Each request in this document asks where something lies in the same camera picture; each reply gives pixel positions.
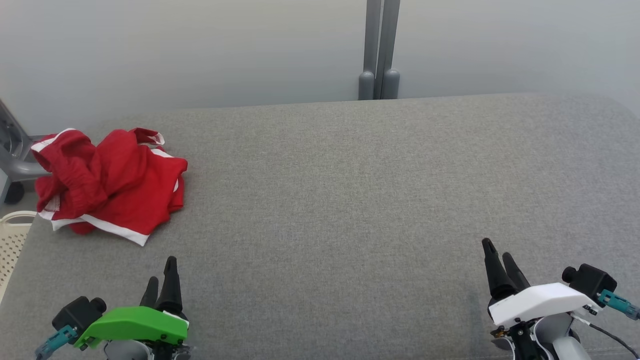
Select teal camera connector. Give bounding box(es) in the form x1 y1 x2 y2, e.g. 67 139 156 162
35 325 78 360
597 289 640 321

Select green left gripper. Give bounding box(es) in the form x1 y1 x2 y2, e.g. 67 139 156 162
74 256 190 351

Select teal left camera connector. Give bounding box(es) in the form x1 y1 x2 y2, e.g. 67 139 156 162
35 325 78 360

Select cream perforated laundry basket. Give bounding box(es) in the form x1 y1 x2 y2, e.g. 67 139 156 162
0 211 38 303

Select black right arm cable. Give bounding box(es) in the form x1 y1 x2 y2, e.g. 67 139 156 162
570 312 640 360

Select red white basketball jersey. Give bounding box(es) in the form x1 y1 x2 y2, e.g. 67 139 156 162
31 128 108 236

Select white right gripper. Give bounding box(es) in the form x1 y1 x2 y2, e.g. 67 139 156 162
481 238 598 328

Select teal right camera connector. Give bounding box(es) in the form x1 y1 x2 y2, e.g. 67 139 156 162
597 289 640 321

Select red shorts with white trim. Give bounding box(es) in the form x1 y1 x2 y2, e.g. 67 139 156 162
50 127 188 247

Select grey wheeled metal frame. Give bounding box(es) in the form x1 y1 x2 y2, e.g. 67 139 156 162
0 97 51 205

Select grey partition post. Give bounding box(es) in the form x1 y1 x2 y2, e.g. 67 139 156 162
358 0 383 101
375 0 401 100

